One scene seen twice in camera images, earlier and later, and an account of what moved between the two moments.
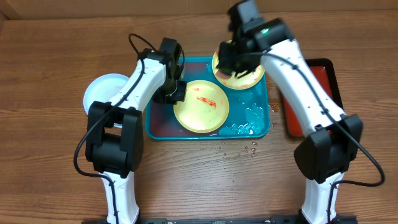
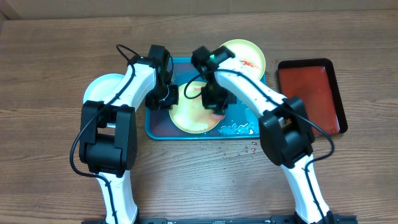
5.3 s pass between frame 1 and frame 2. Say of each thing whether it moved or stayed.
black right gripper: moved
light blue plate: stayed
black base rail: stayed
